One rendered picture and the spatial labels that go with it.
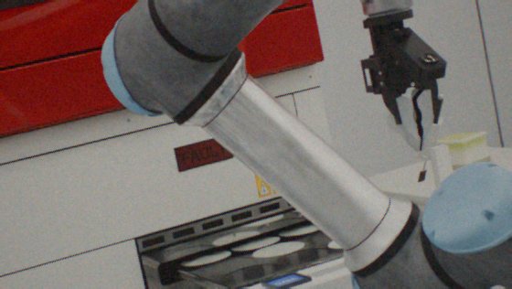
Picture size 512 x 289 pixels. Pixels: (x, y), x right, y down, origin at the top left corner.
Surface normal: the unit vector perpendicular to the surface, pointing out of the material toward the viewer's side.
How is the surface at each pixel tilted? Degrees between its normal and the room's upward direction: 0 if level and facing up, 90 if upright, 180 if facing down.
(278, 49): 90
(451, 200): 42
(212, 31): 120
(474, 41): 90
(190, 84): 100
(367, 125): 90
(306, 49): 90
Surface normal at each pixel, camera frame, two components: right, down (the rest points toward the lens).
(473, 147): 0.62, -0.04
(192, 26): -0.11, 0.46
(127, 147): 0.41, 0.03
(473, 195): -0.72, -0.56
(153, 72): -0.29, 0.64
